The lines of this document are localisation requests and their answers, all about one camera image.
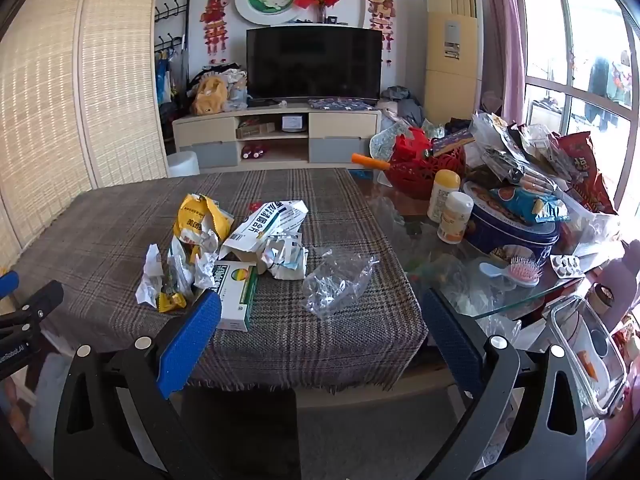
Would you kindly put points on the yellow candy wrapper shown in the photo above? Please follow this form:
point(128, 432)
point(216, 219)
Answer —
point(171, 302)

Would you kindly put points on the teal white patterned packet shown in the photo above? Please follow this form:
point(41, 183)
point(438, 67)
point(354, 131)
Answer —
point(384, 145)

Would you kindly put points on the yellow snack bag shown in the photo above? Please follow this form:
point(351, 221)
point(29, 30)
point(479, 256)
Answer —
point(197, 215)

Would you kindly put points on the dark grey trash bin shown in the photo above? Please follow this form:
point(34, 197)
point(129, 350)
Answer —
point(240, 435)

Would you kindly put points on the red ornament with plush figure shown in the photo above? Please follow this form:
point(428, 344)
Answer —
point(380, 5)

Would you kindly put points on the beige grey television cabinet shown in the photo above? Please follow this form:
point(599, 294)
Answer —
point(210, 130)

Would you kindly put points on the clear plastic storage box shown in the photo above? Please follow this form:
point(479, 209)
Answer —
point(595, 360)

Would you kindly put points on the silver blister foil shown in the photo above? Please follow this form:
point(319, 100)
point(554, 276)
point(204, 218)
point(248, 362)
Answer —
point(285, 257)

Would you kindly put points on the orange plastic tube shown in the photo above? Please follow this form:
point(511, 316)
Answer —
point(370, 161)

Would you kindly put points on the crumpled clear plastic wrap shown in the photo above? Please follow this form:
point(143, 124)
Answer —
point(460, 285)

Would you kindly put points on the grey fluffy rug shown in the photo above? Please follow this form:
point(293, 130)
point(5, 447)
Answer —
point(360, 440)

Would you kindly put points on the red plastic basket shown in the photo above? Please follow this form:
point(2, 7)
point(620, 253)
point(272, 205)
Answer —
point(415, 175)

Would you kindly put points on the black flat television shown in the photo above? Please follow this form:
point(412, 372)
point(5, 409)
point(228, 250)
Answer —
point(314, 62)

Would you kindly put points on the pile of silver wrappers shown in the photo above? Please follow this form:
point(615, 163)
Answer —
point(510, 155)

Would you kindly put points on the red snack bag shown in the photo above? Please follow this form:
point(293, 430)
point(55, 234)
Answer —
point(587, 175)

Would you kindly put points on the blue white hanging bag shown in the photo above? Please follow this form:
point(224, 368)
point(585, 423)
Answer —
point(164, 80)

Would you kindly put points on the plaid fringed tablecloth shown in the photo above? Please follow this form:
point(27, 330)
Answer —
point(110, 240)

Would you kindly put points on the clear plastic bag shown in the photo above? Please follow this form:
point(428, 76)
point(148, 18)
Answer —
point(337, 280)

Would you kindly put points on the yellow plush toy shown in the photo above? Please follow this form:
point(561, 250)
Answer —
point(209, 96)

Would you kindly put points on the white round stool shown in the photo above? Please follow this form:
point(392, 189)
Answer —
point(183, 164)

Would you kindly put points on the pill blister pack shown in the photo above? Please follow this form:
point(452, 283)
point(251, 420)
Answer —
point(566, 265)

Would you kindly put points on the white bottle with pale lid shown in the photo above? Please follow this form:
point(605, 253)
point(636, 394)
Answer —
point(442, 195)

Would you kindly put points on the pink curtain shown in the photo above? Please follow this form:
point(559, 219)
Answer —
point(502, 35)

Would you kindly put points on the cream standing air conditioner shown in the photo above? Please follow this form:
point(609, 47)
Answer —
point(452, 70)

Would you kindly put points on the brown cardboard box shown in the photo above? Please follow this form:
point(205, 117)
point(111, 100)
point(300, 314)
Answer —
point(255, 131)

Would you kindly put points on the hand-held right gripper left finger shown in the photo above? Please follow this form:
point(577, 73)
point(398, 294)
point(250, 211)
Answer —
point(190, 340)

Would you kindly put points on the blue round tin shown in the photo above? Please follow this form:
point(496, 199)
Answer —
point(505, 237)

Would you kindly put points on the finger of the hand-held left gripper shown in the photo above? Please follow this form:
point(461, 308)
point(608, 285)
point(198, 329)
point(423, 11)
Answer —
point(35, 305)
point(7, 285)

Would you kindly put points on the large window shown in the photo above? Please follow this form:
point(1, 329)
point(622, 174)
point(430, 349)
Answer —
point(565, 60)

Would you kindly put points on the green white medicine box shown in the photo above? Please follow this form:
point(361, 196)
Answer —
point(232, 300)

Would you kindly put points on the blue patterned cloth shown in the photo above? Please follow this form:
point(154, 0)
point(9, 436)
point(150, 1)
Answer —
point(340, 103)

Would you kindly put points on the white paper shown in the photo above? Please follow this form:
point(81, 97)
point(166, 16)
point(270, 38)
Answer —
point(206, 262)
point(149, 275)

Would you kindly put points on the red hanging wall ornament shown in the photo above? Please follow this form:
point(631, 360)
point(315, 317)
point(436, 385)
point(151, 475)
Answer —
point(215, 10)

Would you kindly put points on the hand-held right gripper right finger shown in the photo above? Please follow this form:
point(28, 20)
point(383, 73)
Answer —
point(450, 340)

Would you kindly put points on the bamboo folding screen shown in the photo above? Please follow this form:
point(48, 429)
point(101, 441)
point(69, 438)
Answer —
point(75, 85)

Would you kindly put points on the purple flat box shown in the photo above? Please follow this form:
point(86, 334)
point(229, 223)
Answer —
point(452, 142)

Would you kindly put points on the white plastic bag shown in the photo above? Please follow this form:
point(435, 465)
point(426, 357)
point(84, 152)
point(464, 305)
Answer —
point(595, 232)

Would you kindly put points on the pale purple soft item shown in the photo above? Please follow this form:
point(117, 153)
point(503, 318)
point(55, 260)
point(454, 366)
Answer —
point(625, 280)

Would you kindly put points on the black coat rack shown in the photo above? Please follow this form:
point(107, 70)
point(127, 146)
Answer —
point(189, 35)

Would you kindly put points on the torn white medicine box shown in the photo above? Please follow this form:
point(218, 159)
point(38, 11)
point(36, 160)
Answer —
point(260, 227)

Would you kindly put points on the light cloth bundle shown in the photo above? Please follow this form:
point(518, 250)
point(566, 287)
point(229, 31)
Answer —
point(235, 90)

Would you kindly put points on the white bottle with orange label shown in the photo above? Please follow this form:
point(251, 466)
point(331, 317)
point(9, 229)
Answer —
point(454, 220)

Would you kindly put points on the grey clothes pile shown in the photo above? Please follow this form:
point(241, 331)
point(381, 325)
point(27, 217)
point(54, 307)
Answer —
point(402, 107)

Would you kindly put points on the pink hairbrush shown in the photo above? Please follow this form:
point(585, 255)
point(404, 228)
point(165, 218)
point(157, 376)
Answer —
point(525, 270)

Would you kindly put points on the blue snack packet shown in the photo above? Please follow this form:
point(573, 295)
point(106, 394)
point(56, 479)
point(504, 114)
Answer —
point(520, 205)

